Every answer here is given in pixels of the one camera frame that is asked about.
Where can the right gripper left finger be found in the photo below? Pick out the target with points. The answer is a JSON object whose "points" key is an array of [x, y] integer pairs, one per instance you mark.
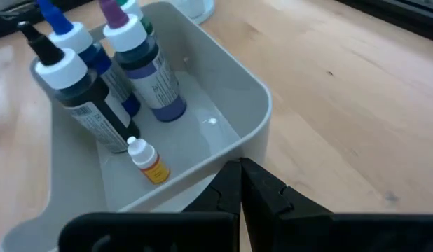
{"points": [[223, 196]]}

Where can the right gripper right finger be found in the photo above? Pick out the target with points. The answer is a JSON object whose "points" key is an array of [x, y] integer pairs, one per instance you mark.
{"points": [[262, 196]]}

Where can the grey plastic bin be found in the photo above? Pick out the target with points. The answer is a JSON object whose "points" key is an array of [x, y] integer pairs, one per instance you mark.
{"points": [[188, 140]]}

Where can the small orange dropper bottle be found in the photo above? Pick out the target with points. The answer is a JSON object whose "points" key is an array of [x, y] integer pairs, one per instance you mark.
{"points": [[146, 159]]}

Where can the violet Chefmaster colour bottle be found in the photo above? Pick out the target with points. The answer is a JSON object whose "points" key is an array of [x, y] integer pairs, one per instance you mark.
{"points": [[150, 80]]}

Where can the black Chefmaster colour bottle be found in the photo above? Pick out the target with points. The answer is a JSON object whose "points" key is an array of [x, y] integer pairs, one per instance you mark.
{"points": [[80, 94]]}

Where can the green Chefmaster colour bottle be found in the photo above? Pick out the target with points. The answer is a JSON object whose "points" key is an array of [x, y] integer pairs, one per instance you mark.
{"points": [[132, 8]]}

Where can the blue Chefmaster colour bottle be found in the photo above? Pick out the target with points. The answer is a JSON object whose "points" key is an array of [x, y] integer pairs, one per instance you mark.
{"points": [[73, 36]]}

